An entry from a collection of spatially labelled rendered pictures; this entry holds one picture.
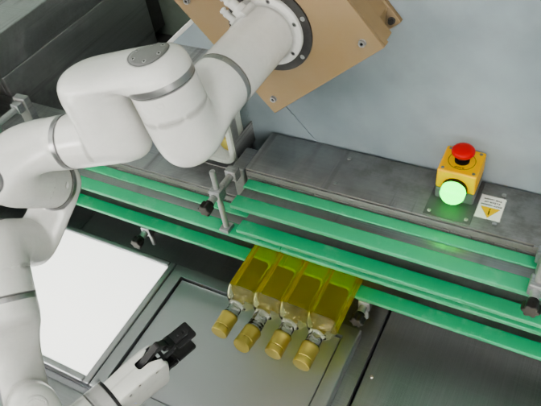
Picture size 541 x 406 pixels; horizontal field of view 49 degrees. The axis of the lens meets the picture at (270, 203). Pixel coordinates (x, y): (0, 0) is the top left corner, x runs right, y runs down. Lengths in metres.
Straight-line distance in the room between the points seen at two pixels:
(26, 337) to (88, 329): 0.35
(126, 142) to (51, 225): 0.27
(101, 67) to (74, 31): 1.20
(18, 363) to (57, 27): 1.15
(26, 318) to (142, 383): 0.21
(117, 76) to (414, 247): 0.59
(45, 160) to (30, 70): 0.99
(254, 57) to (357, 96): 0.30
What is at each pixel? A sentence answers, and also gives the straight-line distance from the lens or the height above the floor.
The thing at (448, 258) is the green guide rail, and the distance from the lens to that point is 1.08.
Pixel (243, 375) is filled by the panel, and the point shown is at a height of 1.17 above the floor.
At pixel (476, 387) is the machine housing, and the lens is 1.29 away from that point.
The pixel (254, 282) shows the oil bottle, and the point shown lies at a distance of 1.19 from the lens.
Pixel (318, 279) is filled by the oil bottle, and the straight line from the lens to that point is 1.18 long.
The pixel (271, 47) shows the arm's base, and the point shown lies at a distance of 0.96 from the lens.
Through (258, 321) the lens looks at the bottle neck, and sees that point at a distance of 1.16.
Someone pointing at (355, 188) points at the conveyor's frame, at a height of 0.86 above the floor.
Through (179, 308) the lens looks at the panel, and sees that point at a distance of 1.38.
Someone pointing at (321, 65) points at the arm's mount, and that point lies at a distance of 1.03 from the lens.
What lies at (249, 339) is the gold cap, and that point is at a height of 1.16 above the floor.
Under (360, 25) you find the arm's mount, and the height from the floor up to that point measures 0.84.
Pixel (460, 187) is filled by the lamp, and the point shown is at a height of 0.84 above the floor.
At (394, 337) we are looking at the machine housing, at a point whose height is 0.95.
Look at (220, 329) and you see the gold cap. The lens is 1.16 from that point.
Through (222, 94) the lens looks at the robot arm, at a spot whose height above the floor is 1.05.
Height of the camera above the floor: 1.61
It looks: 35 degrees down
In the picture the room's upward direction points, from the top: 146 degrees counter-clockwise
